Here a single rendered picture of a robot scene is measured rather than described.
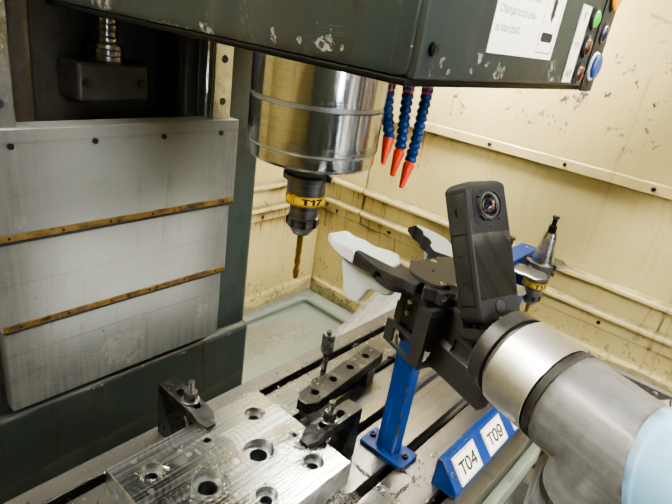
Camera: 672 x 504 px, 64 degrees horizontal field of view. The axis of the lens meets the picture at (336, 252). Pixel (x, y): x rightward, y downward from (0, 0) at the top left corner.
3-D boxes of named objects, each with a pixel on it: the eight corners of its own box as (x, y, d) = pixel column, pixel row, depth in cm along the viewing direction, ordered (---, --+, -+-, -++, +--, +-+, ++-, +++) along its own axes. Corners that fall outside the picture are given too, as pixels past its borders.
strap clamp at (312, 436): (353, 454, 100) (366, 389, 94) (304, 492, 91) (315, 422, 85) (340, 444, 102) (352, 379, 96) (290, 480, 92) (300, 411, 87)
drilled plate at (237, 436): (347, 484, 88) (351, 461, 86) (198, 606, 67) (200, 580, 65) (254, 410, 101) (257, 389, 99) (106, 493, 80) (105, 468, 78)
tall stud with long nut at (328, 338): (330, 381, 119) (338, 331, 114) (322, 386, 117) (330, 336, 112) (321, 375, 121) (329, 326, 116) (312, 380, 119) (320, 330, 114)
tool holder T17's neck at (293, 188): (302, 193, 72) (305, 170, 71) (331, 204, 70) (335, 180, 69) (277, 199, 68) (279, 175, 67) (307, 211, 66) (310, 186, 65)
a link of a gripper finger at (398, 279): (343, 268, 49) (428, 309, 45) (346, 253, 48) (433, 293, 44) (370, 255, 53) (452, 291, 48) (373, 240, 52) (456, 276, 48)
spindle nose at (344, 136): (301, 136, 77) (312, 48, 72) (397, 166, 69) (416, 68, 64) (217, 147, 65) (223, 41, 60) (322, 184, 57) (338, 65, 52)
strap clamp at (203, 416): (216, 464, 93) (221, 395, 87) (200, 474, 91) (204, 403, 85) (173, 423, 101) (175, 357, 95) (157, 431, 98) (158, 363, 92)
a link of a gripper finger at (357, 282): (305, 284, 54) (382, 324, 50) (313, 231, 52) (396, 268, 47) (323, 275, 56) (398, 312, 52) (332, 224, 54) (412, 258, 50)
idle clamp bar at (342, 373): (379, 377, 123) (384, 353, 120) (308, 434, 103) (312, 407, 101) (361, 367, 126) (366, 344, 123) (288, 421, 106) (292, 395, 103)
